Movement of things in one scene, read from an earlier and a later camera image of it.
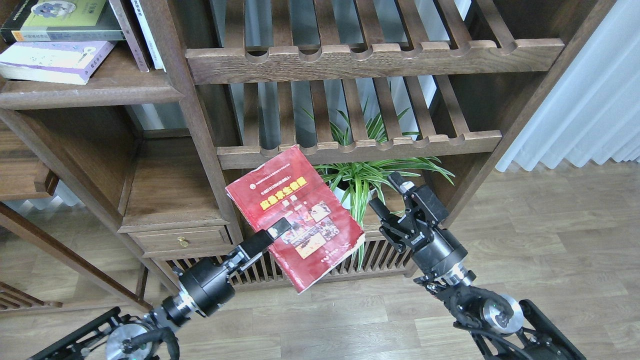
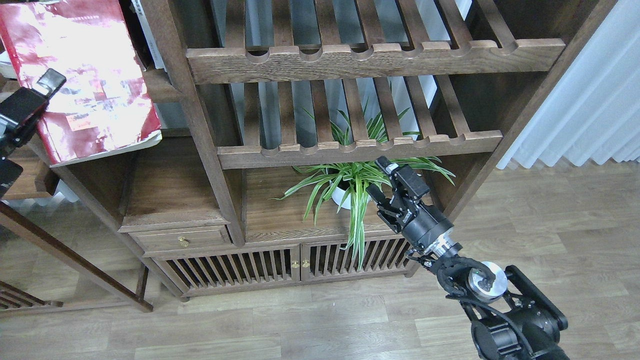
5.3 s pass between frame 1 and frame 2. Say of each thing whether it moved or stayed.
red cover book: moved
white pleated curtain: stayed
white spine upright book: stayed
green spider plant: stayed
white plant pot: stayed
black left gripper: moved
